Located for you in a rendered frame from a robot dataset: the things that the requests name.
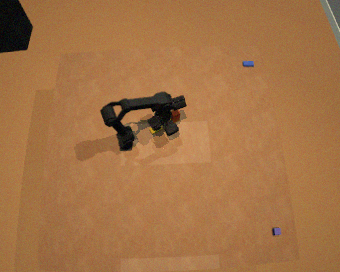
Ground small purple block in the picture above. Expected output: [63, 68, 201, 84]
[272, 228, 281, 235]

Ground small blue block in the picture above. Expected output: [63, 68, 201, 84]
[243, 61, 254, 67]

